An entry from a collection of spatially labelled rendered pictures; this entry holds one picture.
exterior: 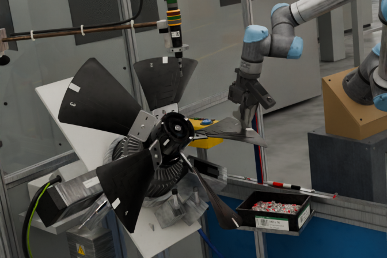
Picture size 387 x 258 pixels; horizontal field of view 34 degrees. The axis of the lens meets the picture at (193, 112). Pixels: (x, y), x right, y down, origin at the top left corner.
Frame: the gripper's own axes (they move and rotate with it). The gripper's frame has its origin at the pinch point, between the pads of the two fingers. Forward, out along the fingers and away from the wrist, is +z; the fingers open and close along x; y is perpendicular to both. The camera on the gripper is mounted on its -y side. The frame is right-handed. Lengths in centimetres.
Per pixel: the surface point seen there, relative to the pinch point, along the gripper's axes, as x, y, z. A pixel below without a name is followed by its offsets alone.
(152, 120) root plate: 34.3, 12.3, -7.6
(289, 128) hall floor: -306, 157, 166
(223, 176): 12.1, -2.1, 14.7
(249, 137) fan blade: 5.0, -5.1, 0.6
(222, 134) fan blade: 13.4, 0.0, -1.2
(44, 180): 41, 60, 36
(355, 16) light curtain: -510, 216, 108
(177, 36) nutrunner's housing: 22.7, 16.0, -32.2
